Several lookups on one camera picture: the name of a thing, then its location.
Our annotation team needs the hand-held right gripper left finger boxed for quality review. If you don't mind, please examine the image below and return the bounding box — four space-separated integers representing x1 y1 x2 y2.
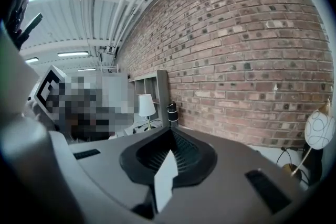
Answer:
48 126 174 221

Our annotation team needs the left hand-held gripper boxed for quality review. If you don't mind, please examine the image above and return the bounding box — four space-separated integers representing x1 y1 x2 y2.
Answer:
33 65 69 119

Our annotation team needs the black head camera rig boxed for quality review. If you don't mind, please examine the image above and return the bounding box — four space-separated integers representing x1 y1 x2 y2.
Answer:
5 2 44 48

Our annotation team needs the patterned globe table lamp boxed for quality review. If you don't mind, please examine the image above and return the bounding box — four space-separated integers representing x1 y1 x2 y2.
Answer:
281 98 336 179

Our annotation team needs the white shade table lamp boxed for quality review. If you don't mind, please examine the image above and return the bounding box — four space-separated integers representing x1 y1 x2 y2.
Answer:
138 93 156 131

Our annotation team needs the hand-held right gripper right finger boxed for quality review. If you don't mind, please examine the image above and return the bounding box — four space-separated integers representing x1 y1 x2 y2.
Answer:
154 126 309 224

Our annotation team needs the black cylindrical humidifier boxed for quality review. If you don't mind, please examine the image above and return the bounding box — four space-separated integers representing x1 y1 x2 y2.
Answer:
165 101 180 129

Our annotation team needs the white desk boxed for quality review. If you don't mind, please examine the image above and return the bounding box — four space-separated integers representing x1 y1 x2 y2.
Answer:
250 144 310 190

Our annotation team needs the black globe lamp cable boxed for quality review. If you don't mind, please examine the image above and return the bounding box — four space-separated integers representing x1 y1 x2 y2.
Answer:
275 146 303 166

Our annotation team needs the grey desk with hutch shelf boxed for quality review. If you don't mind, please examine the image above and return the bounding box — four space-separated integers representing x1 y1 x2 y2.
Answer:
115 69 169 137

